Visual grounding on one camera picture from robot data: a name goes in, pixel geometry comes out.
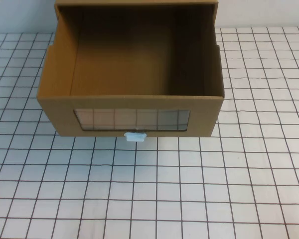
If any brown cardboard drawer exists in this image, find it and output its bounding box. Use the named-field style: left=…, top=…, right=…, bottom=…
left=36, top=2, right=226, bottom=138

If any white grid tablecloth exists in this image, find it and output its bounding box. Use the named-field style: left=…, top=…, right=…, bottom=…
left=0, top=26, right=299, bottom=239

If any white plastic handle, straight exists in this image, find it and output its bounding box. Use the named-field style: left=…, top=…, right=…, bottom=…
left=124, top=131, right=147, bottom=143

